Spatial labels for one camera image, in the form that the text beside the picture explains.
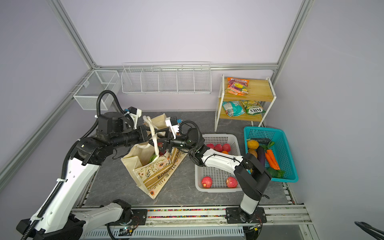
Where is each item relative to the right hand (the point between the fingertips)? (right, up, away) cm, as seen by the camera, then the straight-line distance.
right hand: (150, 139), depth 63 cm
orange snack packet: (+43, +28, +19) cm, 54 cm away
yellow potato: (+55, -6, +31) cm, 63 cm away
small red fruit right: (+39, -8, +31) cm, 50 cm away
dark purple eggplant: (+60, -13, +28) cm, 67 cm away
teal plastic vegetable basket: (+72, -10, +30) cm, 79 cm away
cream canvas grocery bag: (0, -15, +6) cm, 16 cm away
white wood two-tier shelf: (+46, +21, +19) cm, 54 cm away
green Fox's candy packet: (+56, +18, +33) cm, 68 cm away
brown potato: (+54, -10, +28) cm, 62 cm away
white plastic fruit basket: (+42, -3, +30) cm, 52 cm away
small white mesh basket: (-45, +35, +34) cm, 66 cm away
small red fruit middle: (+34, -8, +31) cm, 47 cm away
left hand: (+2, +2, 0) cm, 3 cm away
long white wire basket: (-1, +38, +37) cm, 53 cm away
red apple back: (+38, -25, +16) cm, 49 cm away
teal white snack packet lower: (+43, +17, +33) cm, 57 cm away
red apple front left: (+25, -25, +16) cm, 38 cm away
